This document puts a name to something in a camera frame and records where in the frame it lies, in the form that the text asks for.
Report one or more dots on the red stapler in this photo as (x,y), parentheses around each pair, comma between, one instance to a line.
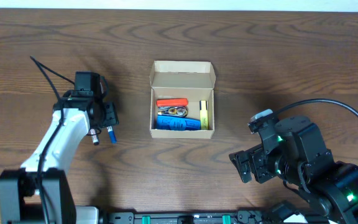
(172,102)

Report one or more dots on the correction tape dispenser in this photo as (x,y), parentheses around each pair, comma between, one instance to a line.
(176,111)

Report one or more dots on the blue whiteboard marker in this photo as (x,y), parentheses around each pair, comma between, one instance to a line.
(112,135)

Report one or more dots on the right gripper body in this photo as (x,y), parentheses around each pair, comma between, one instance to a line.
(254,163)

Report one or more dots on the blue plastic tool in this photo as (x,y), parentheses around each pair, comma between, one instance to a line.
(177,124)

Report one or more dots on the black mounting rail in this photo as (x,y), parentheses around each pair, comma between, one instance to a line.
(182,217)

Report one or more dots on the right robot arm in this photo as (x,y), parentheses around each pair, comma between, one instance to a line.
(293,150)

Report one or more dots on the black whiteboard marker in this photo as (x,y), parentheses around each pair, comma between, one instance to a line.
(94,135)

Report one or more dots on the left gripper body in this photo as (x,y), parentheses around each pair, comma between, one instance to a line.
(110,115)

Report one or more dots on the yellow highlighter pen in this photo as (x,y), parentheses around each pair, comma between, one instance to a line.
(204,115)

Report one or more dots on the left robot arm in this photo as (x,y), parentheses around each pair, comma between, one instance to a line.
(38,191)

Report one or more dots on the cardboard box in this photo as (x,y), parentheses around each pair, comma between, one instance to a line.
(193,81)

